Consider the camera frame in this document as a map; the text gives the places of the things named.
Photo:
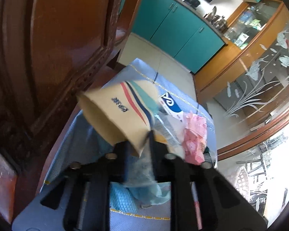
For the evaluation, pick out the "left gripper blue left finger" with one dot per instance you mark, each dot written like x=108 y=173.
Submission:
x=123 y=151

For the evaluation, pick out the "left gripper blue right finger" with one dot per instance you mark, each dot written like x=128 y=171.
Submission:
x=159 y=165

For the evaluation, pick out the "light blue face mask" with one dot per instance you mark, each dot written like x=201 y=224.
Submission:
x=140 y=189

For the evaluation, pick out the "pink plastic bag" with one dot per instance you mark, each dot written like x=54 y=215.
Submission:
x=195 y=138

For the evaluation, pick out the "brown paper cup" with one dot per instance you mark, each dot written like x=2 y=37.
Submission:
x=123 y=111

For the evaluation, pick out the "white blue medicine box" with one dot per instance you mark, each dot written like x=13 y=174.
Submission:
x=170 y=106

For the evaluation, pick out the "teal kitchen cabinets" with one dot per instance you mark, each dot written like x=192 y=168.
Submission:
x=179 y=31

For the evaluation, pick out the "blue quilted cloth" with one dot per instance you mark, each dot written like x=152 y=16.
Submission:
x=83 y=144

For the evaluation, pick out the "etched glass sliding door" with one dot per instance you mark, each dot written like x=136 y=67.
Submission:
x=256 y=88

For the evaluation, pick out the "carved wooden chair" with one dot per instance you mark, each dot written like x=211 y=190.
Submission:
x=50 y=50

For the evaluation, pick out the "steel pot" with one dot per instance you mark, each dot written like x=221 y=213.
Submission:
x=218 y=22

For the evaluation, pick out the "black cooking pot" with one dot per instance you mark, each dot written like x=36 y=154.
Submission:
x=192 y=3

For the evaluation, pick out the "wooden glass display cabinet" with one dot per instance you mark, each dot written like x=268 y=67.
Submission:
x=250 y=22

